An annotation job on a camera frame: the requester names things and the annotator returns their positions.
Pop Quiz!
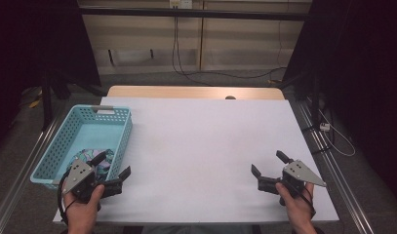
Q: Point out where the black tripod stand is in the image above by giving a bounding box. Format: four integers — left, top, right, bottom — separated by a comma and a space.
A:
39, 67, 106, 132

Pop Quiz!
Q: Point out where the black metal stand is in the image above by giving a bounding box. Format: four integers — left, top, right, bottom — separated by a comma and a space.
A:
277, 69, 322, 126

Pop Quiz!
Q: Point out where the right hand-held gripper cable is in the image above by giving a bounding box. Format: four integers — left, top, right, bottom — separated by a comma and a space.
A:
283, 179, 317, 218

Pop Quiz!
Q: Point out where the person's left hand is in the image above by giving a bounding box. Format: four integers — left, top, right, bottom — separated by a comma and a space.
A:
62, 184, 106, 228

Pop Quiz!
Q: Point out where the turquoise plastic basket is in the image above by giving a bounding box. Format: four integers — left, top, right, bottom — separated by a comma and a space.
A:
29, 104, 134, 193

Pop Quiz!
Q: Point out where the white wall socket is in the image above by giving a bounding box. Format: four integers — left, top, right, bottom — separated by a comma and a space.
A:
169, 0, 194, 10

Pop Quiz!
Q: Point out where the white foam mat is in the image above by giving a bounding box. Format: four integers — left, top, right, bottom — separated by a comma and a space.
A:
53, 97, 340, 225

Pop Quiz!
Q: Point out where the hand-held gripper cable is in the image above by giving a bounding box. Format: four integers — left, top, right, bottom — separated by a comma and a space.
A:
57, 169, 72, 226
283, 179, 317, 218

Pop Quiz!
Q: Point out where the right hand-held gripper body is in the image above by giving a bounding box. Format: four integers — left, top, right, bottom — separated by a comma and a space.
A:
258, 159, 328, 207

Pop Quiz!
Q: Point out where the black curtain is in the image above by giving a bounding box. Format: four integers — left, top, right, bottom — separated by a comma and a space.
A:
281, 0, 397, 209
0, 0, 102, 154

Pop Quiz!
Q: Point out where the black horizontal bar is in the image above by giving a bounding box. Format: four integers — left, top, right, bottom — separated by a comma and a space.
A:
78, 7, 314, 22

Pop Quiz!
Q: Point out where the thin white cable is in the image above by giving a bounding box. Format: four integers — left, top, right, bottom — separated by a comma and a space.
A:
317, 107, 357, 158

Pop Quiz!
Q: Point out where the metal floor rail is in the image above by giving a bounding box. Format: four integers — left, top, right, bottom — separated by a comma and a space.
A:
292, 98, 377, 234
0, 108, 68, 234

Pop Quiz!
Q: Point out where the purple seahorse print swimsuit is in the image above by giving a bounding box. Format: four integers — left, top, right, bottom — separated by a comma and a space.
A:
66, 148, 116, 182

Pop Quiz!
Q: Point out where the person's right hand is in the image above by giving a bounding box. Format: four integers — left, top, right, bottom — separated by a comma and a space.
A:
274, 181, 317, 225

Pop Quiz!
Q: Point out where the black hanging cable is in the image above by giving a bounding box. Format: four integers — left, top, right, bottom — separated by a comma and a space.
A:
171, 15, 289, 88

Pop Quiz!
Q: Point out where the left hand-held gripper cable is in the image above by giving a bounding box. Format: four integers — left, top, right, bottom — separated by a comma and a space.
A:
57, 169, 72, 226

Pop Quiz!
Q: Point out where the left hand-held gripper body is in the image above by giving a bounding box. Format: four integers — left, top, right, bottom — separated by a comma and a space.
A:
60, 158, 124, 204

